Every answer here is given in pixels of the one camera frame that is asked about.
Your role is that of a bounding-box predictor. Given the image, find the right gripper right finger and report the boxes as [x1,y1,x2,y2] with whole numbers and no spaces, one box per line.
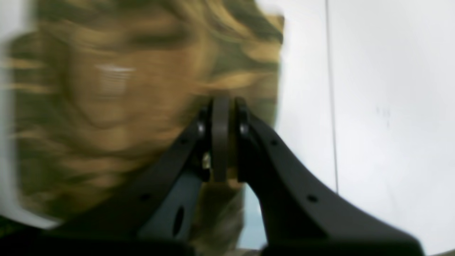
[235,98,423,256]

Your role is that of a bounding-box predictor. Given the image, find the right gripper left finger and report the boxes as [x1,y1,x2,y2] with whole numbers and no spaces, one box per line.
[1,97,230,256]

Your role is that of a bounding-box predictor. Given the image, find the camouflage t-shirt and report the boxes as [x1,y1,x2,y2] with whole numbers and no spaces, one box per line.
[0,0,285,256]

